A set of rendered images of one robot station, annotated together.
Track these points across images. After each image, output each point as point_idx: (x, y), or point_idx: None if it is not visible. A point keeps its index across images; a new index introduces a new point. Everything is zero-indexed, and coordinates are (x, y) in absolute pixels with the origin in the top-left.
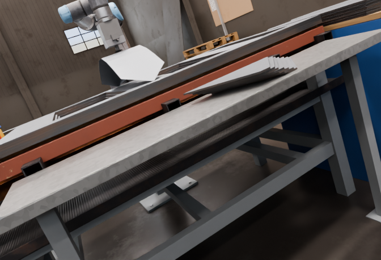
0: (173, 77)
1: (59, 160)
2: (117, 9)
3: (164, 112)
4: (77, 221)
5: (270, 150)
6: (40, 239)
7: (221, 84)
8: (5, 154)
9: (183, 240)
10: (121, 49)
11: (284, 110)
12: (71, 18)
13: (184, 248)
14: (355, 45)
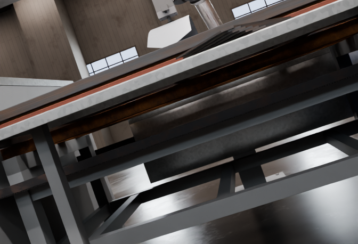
0: (181, 43)
1: (92, 118)
2: None
3: None
4: (83, 164)
5: (348, 144)
6: None
7: (197, 46)
8: (43, 103)
9: (188, 214)
10: (172, 21)
11: (318, 83)
12: None
13: (188, 222)
14: None
